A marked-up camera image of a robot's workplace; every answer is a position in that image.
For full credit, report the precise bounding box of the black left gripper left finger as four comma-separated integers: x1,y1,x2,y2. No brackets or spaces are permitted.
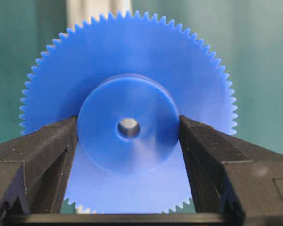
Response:
0,116,78,219

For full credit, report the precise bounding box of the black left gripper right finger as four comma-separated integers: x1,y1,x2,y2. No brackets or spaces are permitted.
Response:
179,116,283,221

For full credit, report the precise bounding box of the large blue plastic gear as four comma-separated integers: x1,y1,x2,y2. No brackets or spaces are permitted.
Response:
20,13,237,213

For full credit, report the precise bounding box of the silver aluminium extrusion rail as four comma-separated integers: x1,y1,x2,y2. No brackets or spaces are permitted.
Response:
66,0,132,29

